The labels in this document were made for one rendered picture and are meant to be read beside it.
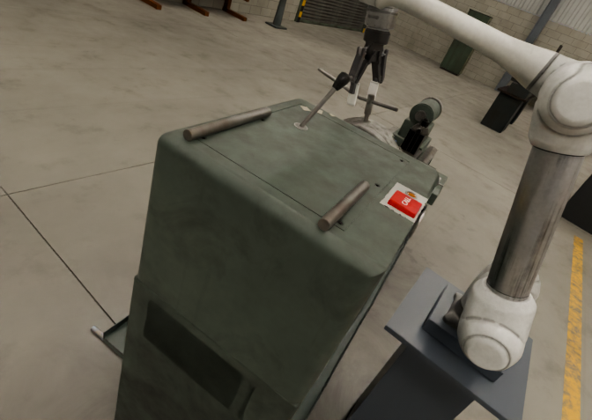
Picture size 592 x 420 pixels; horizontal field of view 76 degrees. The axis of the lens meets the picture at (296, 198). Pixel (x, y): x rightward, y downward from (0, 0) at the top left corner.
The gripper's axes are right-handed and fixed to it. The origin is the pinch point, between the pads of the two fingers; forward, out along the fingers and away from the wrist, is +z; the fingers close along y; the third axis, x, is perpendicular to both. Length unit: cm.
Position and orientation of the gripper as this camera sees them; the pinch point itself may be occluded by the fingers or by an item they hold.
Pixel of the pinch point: (361, 97)
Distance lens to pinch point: 127.2
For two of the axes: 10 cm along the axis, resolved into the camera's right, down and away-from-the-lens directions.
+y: -7.0, 2.3, -6.8
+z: -1.6, 8.7, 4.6
